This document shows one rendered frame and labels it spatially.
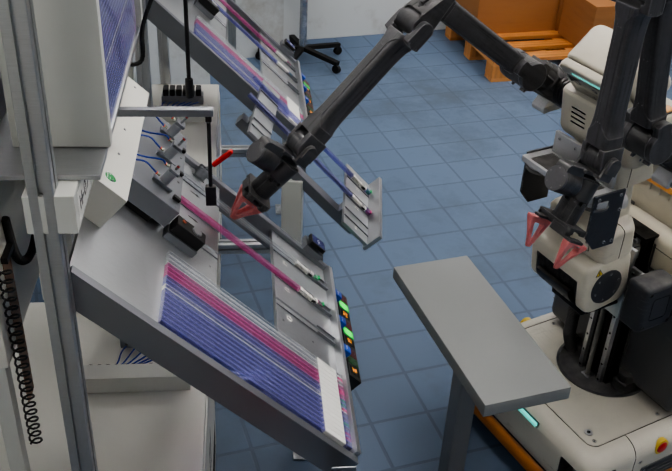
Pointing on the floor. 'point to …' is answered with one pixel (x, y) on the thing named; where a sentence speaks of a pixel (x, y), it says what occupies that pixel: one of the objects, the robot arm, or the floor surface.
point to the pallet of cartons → (535, 8)
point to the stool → (306, 28)
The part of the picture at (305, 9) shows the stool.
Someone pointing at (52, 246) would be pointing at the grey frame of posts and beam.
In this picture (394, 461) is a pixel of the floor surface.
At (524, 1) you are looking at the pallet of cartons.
